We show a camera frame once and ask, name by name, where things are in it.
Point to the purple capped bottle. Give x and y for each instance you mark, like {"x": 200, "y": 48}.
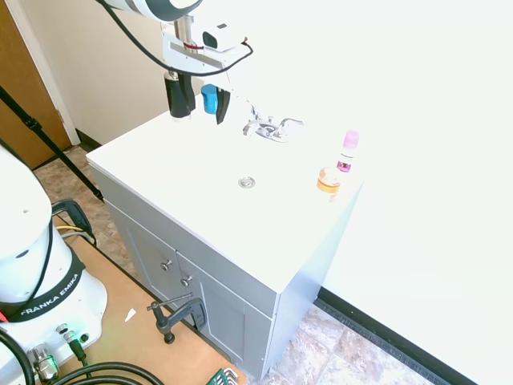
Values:
{"x": 347, "y": 154}

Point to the white sink vanity top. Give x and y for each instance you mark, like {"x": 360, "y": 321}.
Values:
{"x": 208, "y": 192}

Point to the white door frame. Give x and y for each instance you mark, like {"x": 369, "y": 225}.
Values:
{"x": 44, "y": 68}

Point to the brown wooden door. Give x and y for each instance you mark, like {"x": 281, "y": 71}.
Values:
{"x": 24, "y": 96}

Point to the blue plastic cup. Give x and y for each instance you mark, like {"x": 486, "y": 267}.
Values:
{"x": 209, "y": 99}

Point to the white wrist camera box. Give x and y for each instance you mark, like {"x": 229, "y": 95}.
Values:
{"x": 220, "y": 38}

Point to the grey vanity cabinet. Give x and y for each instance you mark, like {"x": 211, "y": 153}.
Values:
{"x": 228, "y": 309}

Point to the chrome sink drain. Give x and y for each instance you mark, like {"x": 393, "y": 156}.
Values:
{"x": 247, "y": 182}

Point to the black C-clamp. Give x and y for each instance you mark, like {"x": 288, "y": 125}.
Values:
{"x": 176, "y": 317}
{"x": 76, "y": 216}

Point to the wooden base board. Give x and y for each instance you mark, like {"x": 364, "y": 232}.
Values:
{"x": 136, "y": 341}

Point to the green plastic basket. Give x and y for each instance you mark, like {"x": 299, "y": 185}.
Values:
{"x": 222, "y": 377}

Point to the black tripod leg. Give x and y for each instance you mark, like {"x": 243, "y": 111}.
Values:
{"x": 48, "y": 140}

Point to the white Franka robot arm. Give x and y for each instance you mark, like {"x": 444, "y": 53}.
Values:
{"x": 28, "y": 240}

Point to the chrome faucet spout with base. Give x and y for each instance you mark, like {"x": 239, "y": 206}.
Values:
{"x": 262, "y": 130}

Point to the silver cabinet door knob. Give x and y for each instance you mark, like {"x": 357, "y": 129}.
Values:
{"x": 166, "y": 264}
{"x": 186, "y": 280}

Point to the orange round container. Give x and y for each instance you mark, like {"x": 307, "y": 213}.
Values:
{"x": 328, "y": 181}

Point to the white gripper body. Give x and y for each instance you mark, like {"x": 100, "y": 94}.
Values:
{"x": 188, "y": 58}

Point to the white paper scrap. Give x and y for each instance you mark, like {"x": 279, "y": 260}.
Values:
{"x": 130, "y": 315}

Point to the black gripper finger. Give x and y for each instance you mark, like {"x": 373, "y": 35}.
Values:
{"x": 176, "y": 98}
{"x": 222, "y": 106}

